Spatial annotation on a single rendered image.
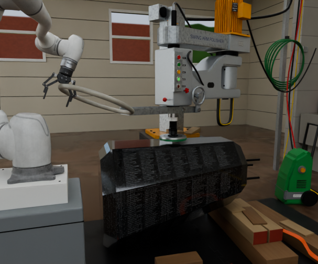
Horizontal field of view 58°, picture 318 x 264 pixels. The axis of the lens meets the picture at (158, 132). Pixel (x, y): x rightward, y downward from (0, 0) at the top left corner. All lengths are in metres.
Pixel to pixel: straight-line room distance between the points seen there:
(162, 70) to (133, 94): 6.23
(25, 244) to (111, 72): 7.29
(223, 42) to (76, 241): 1.90
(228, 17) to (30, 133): 1.95
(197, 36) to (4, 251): 1.82
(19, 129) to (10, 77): 7.08
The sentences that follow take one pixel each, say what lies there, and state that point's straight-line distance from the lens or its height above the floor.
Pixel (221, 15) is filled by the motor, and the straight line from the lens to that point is 2.73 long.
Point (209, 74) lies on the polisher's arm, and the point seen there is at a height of 1.36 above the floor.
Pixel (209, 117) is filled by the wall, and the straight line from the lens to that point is 9.29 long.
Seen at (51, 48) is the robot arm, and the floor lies 1.49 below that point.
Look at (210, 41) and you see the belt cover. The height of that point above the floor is 1.62.
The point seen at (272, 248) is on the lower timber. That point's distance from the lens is 2.31.
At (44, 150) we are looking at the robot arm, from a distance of 1.29.
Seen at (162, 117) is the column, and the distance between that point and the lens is 3.10.
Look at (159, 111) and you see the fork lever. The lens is 2.08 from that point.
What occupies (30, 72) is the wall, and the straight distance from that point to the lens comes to 8.27.
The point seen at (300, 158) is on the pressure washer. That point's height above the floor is 0.51.
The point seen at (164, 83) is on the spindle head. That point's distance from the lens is 2.17.
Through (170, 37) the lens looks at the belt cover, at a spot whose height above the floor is 1.61.
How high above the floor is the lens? 1.27
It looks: 9 degrees down
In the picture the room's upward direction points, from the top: straight up
